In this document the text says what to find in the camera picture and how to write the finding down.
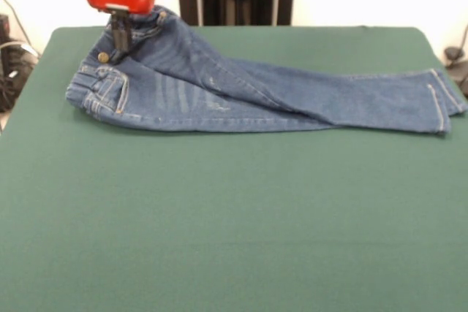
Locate blue denim jeans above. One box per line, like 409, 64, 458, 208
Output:
65, 4, 468, 136

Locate black stand base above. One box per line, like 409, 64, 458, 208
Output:
443, 46, 468, 96
0, 14, 40, 113

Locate dark green table cloth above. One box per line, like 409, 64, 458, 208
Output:
0, 26, 468, 312

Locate thin grey cable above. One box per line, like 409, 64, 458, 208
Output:
0, 0, 31, 45

